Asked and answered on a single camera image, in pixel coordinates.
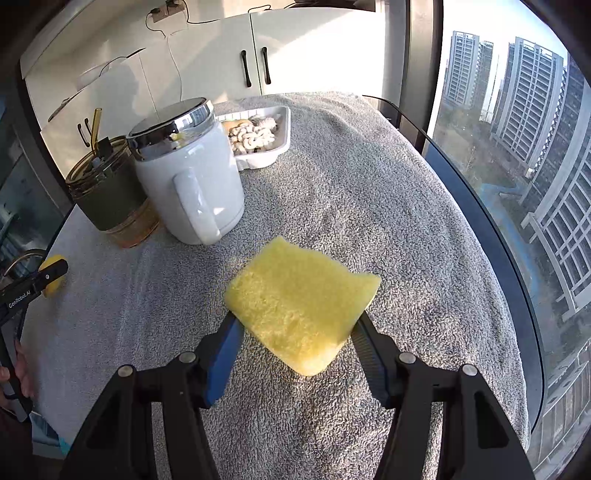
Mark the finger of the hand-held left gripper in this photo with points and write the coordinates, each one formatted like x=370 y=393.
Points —
x=54 y=272

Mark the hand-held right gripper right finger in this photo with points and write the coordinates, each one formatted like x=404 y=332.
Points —
x=369 y=364

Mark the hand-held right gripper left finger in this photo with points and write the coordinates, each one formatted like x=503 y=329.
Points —
x=224 y=360

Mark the round yellow sponge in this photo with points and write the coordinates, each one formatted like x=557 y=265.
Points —
x=53 y=291

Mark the large yellow sponge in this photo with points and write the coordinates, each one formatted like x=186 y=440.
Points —
x=295 y=304

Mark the white plastic tray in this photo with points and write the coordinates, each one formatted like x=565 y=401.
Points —
x=263 y=159

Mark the cream chenille cloth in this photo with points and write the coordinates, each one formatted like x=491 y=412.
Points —
x=251 y=138

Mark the person's left hand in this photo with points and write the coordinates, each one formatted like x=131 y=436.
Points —
x=24 y=369

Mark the curved metal tube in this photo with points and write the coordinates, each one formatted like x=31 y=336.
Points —
x=21 y=255

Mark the amber glass cup with straw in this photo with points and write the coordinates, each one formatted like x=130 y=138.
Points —
x=111 y=203

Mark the grey towel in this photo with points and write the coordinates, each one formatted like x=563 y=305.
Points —
x=369 y=207

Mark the white mug with chrome lid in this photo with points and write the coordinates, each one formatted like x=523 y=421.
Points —
x=207 y=184

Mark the power socket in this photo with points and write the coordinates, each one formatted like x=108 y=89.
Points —
x=166 y=10

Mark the high-rise buildings outside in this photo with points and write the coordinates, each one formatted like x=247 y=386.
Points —
x=521 y=115

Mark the white cabinet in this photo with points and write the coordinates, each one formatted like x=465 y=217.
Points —
x=323 y=50

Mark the dark window frame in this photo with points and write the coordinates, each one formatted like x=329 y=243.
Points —
x=422 y=55

